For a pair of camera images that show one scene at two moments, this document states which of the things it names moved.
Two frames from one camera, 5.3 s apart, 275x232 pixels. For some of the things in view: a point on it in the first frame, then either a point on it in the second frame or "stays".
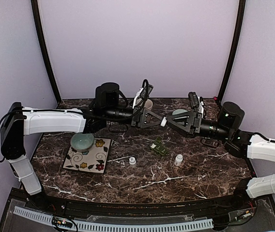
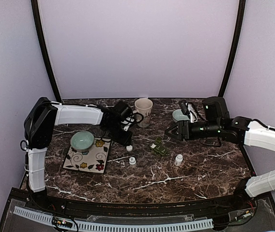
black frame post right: [241, 24] stays
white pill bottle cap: [163, 122] to [129, 148]
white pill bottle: [178, 160] stays
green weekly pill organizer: [159, 146] stays
